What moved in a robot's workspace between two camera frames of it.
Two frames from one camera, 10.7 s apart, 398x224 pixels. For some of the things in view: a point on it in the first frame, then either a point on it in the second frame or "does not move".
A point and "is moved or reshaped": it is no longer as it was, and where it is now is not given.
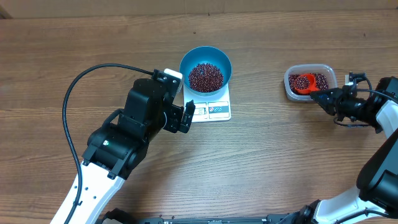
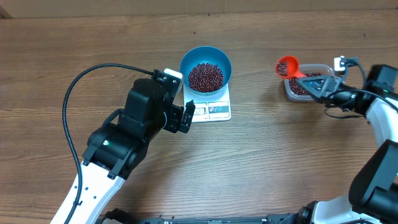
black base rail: (122, 216) does not move
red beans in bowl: (206, 78) does not move
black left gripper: (175, 112) does not move
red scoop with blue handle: (313, 85) is moved or reshaped
